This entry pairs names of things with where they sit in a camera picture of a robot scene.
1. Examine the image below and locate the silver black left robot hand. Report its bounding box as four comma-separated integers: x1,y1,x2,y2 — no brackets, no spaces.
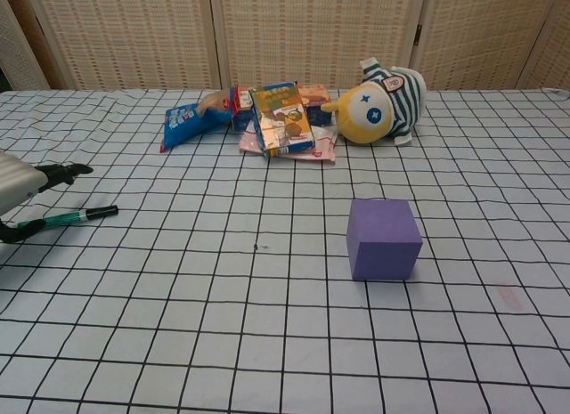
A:
0,149,94,245

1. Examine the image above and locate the green and black marker pen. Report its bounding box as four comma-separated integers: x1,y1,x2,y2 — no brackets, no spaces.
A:
40,205,120,229

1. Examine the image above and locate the purple foam cube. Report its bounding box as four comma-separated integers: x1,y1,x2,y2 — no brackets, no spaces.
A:
346,199,423,282

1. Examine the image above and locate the blue snack bag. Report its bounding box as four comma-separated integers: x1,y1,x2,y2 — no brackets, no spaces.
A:
159,87,237,153

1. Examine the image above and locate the woven folding screen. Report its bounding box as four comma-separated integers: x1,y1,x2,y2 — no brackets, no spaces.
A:
0,0,570,93

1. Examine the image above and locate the yellow green snack box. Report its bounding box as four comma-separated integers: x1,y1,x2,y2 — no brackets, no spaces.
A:
248,80,317,158

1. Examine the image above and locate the white checked tablecloth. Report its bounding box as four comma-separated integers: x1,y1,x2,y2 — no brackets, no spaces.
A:
0,87,570,414

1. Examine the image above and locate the pink snack packet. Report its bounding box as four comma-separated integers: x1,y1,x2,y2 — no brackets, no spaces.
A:
238,119,338,165

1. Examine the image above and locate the orange biscuit box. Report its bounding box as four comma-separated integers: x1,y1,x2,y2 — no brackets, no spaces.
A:
230,85,333,132

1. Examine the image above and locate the yellow striped plush toy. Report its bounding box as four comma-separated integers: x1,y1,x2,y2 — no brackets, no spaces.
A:
321,57,429,147

